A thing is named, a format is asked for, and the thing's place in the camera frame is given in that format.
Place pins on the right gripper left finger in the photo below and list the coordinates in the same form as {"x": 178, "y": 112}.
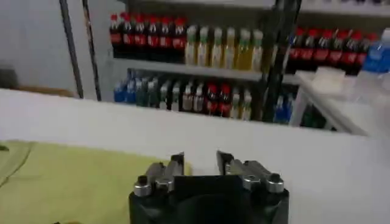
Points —
{"x": 164, "y": 172}

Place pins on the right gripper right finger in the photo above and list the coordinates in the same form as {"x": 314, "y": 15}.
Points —
{"x": 253, "y": 175}

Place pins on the light green shirt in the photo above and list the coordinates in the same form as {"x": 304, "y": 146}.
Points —
{"x": 76, "y": 185}

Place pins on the white table with bottle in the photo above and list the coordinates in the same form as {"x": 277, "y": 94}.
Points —
{"x": 350, "y": 112}

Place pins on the shelf rack with bottles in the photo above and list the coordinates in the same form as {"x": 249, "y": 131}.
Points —
{"x": 329, "y": 48}
{"x": 198, "y": 51}

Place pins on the blue labelled bottle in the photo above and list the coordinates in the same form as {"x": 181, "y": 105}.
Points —
{"x": 377, "y": 54}

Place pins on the black metal frame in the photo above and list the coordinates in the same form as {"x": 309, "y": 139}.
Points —
{"x": 71, "y": 48}

